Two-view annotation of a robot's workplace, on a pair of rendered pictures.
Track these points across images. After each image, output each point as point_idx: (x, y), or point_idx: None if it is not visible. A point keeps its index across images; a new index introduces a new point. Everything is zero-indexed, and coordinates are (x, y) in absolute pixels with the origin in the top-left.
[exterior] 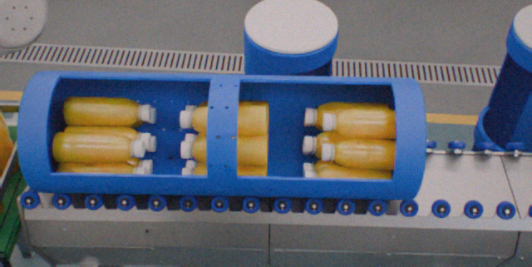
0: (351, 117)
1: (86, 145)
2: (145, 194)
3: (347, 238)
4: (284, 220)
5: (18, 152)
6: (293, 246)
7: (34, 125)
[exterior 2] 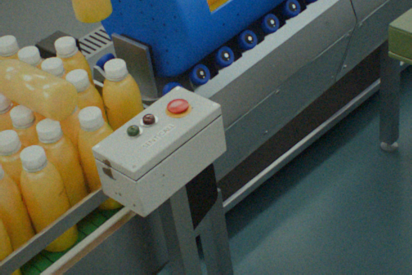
0: None
1: None
2: (270, 6)
3: None
4: None
5: (178, 2)
6: (370, 8)
7: None
